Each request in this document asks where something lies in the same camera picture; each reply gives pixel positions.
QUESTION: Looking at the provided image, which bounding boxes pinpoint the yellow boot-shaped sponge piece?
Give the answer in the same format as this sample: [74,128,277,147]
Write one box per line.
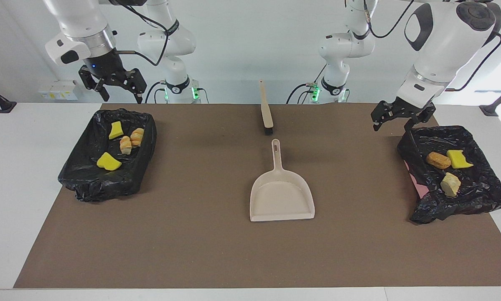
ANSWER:
[447,149,474,169]

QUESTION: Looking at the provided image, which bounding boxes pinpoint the brown table mat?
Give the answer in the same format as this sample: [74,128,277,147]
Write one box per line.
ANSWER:
[13,103,501,289]

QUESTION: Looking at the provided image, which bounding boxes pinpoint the beige brush with black bristles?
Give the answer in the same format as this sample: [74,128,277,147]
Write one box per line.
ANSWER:
[259,81,274,135]

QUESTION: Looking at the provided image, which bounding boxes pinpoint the white boxes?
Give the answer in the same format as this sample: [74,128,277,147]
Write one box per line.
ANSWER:
[38,80,84,101]

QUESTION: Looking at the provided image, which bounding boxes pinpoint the brown oval bun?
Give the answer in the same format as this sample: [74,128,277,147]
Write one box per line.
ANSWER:
[426,151,452,170]

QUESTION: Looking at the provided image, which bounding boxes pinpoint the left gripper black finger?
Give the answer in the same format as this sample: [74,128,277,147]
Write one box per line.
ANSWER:
[403,103,437,134]
[371,99,398,132]

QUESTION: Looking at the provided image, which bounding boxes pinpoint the orange croissant piece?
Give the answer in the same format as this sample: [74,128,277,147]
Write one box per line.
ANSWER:
[440,172,461,198]

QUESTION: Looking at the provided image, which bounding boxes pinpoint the black base cable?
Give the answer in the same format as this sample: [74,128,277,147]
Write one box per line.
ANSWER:
[287,63,328,104]
[145,81,210,104]

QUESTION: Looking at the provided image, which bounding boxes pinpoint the black trash bag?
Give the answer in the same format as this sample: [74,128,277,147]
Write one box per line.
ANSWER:
[397,125,501,225]
[58,108,158,203]

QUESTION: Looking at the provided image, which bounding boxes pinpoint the pink bin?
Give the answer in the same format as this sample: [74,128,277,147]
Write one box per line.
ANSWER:
[406,161,430,200]

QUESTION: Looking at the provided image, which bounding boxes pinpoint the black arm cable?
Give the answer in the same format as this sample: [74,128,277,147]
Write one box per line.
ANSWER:
[117,0,170,67]
[362,0,501,92]

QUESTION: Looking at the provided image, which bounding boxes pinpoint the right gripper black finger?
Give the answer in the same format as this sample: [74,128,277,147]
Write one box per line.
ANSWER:
[127,68,147,104]
[79,66,110,102]

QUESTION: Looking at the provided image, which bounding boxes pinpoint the yellow notched sponge piece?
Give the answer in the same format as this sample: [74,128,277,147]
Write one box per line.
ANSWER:
[97,152,122,171]

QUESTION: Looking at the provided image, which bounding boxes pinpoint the black camera stand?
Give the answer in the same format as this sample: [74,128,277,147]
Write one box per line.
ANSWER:
[479,81,501,117]
[0,80,17,114]

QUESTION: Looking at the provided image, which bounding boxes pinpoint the beige plastic dustpan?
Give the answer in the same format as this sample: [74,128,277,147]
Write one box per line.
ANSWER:
[249,139,316,222]

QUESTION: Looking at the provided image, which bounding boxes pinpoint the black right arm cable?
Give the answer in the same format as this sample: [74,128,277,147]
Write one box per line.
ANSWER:
[117,0,170,67]

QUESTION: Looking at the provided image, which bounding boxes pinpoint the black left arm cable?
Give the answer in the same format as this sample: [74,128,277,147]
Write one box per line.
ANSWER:
[362,0,501,92]

